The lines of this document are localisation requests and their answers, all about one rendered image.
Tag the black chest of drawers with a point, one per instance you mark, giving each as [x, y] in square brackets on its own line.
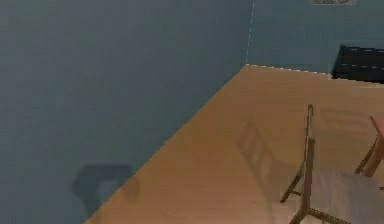
[361, 65]

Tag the wooden chair with grey seat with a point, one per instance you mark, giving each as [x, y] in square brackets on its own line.
[336, 193]

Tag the grey framed wall picture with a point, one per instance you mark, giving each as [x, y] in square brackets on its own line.
[332, 1]

